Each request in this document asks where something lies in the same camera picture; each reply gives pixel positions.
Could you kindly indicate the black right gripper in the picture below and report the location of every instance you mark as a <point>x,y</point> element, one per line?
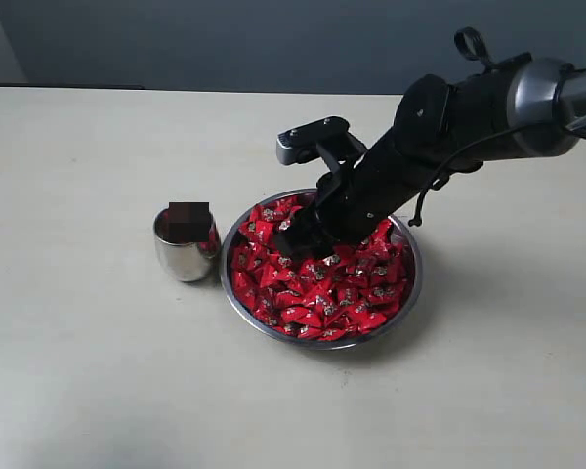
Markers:
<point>383,181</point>

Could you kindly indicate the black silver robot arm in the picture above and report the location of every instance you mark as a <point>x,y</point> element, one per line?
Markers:
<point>518,108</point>

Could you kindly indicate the steel bowl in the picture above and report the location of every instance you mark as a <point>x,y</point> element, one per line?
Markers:
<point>360,292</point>

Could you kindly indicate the stainless steel cup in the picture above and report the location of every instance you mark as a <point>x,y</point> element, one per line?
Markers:
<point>186,240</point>

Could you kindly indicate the red candy left of pile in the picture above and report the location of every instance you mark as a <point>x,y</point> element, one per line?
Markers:
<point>261,232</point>

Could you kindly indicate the red candy of pile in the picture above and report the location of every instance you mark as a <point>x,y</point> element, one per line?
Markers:
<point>301,315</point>
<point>261,232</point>

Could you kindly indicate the red candy front of pile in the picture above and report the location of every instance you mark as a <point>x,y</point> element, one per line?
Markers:
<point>301,315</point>

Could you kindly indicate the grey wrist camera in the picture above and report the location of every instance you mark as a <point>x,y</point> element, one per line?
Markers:
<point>328,139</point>

